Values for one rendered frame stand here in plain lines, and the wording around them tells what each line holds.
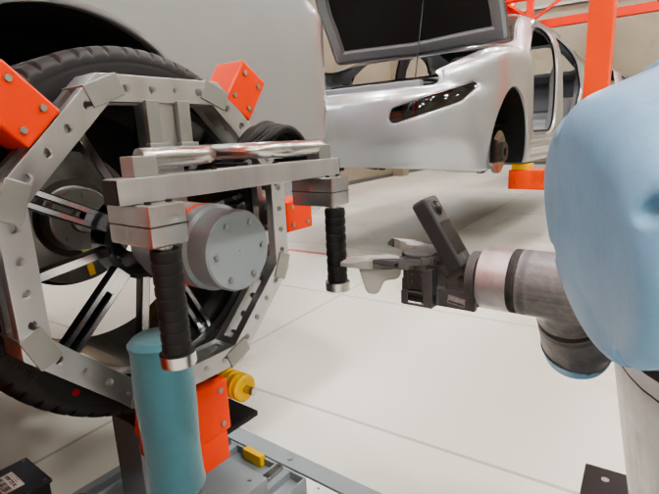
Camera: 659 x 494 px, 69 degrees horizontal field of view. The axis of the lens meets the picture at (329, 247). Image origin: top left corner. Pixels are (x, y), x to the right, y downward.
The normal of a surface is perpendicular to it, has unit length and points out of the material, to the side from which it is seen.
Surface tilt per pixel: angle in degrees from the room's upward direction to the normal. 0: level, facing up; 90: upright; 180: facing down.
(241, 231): 90
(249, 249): 90
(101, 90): 90
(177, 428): 93
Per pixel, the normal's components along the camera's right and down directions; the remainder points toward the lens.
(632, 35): -0.55, 0.21
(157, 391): 0.14, 0.18
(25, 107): 0.80, 0.10
